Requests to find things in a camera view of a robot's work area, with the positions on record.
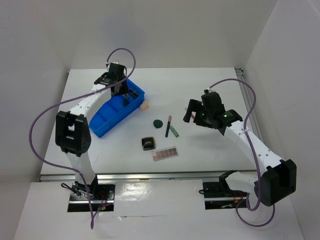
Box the blue plastic organizer bin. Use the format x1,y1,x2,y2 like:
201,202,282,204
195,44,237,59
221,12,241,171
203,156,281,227
89,79,145,138

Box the black gold lipstick tube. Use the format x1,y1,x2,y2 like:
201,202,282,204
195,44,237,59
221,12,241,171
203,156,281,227
129,89,139,99

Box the dark green powder puff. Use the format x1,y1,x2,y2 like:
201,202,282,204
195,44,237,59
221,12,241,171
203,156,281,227
153,119,163,129

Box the black square compact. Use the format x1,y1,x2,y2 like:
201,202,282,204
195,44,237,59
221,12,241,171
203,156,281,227
141,136,156,151

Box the eyeshadow palette clear case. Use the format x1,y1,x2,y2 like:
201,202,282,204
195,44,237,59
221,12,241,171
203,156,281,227
151,146,179,162

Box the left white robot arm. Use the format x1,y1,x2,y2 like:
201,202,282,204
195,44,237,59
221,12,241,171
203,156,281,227
55,61,129,200

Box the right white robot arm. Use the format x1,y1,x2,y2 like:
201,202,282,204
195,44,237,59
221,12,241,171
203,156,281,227
183,91,297,207

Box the beige makeup sponge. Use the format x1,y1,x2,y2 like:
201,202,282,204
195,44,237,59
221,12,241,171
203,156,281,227
139,101,150,111

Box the red lip gloss tube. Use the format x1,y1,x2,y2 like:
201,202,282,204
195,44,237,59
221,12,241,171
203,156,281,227
185,107,195,120

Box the dark green gold mascara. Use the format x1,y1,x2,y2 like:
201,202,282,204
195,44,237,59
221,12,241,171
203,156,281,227
165,115,172,138

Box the green transparent lip balm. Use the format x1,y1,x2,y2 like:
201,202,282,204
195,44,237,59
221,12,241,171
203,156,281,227
169,125,180,138

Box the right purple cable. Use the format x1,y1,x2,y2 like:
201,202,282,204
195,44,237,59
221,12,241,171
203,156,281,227
208,78,276,228

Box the purple cable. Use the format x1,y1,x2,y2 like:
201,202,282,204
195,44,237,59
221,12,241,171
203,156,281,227
29,47,137,230
208,78,276,228

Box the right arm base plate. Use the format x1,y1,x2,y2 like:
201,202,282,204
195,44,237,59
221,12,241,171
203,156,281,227
198,182,247,210

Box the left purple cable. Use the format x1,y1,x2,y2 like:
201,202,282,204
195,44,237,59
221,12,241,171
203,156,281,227
29,47,137,230

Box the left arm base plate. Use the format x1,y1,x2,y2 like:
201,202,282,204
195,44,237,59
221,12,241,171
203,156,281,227
64,183,116,213

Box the front aluminium rail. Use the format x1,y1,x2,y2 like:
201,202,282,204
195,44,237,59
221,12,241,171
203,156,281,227
39,171,227,182

